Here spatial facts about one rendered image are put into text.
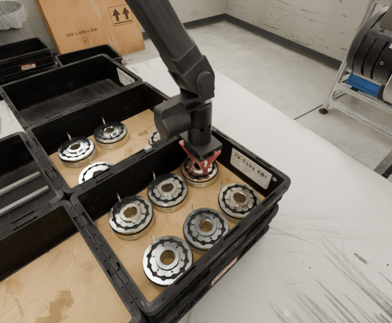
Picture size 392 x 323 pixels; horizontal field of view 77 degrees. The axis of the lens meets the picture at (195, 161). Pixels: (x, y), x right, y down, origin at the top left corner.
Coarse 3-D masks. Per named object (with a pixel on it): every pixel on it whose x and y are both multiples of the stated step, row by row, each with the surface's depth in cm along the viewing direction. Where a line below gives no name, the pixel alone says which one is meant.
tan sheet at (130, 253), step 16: (224, 176) 69; (144, 192) 65; (192, 192) 65; (208, 192) 65; (96, 224) 58; (160, 224) 58; (176, 224) 58; (112, 240) 56; (128, 240) 56; (144, 240) 56; (128, 256) 53; (128, 272) 51; (144, 288) 49
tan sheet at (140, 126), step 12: (132, 120) 86; (144, 120) 86; (132, 132) 82; (144, 132) 82; (96, 144) 78; (132, 144) 78; (144, 144) 78; (96, 156) 74; (108, 156) 74; (120, 156) 74; (60, 168) 71; (72, 168) 71; (84, 168) 71; (72, 180) 68
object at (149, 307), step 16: (160, 144) 63; (240, 144) 63; (256, 160) 59; (112, 176) 56; (288, 176) 56; (80, 192) 53; (272, 192) 53; (80, 208) 50; (256, 208) 50; (240, 224) 47; (96, 240) 45; (224, 240) 45; (112, 256) 43; (208, 256) 43; (192, 272) 41; (128, 288) 40; (176, 288) 40; (144, 304) 38; (160, 304) 38
